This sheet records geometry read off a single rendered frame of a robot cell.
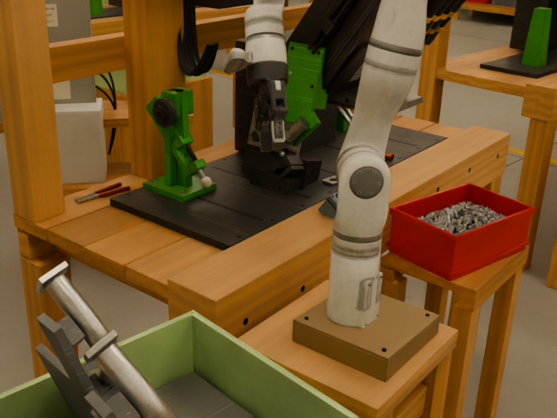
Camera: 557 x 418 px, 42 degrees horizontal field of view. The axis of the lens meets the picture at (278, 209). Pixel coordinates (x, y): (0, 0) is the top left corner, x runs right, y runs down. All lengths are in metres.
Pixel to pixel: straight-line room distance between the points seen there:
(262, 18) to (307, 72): 0.66
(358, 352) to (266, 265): 0.34
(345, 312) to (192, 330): 0.29
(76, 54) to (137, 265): 0.61
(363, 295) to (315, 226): 0.45
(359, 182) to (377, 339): 0.29
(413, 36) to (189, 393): 0.71
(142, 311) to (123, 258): 1.51
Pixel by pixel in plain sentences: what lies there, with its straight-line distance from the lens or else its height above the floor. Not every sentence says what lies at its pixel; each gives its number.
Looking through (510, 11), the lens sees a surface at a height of 0.23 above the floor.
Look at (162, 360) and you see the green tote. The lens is 1.30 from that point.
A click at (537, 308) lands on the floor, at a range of 3.42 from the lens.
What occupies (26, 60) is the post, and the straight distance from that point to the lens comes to 1.77.
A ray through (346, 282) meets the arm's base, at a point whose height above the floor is 0.99.
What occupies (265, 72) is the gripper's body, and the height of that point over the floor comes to 1.35.
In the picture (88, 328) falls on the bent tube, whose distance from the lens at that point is 0.95.
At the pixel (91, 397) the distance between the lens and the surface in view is 0.83.
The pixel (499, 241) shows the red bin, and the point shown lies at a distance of 1.90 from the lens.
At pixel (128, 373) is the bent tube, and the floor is 1.16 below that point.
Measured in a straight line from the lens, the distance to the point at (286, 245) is 1.67.
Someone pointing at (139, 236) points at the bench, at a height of 0.88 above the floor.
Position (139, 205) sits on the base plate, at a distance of 1.89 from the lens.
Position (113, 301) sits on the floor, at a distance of 3.26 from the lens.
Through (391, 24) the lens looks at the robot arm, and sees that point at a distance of 1.24.
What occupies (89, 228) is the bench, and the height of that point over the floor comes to 0.88.
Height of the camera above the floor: 1.64
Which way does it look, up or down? 23 degrees down
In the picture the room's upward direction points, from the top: 2 degrees clockwise
